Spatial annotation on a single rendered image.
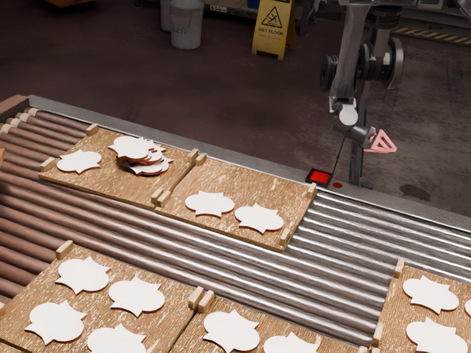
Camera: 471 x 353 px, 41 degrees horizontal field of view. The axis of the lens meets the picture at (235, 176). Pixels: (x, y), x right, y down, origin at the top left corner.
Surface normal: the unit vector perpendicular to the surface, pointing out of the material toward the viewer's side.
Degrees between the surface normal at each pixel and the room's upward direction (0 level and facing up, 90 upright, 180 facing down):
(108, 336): 0
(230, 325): 0
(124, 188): 0
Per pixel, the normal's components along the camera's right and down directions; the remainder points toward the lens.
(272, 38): -0.33, 0.29
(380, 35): 0.05, 0.55
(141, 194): 0.07, -0.84
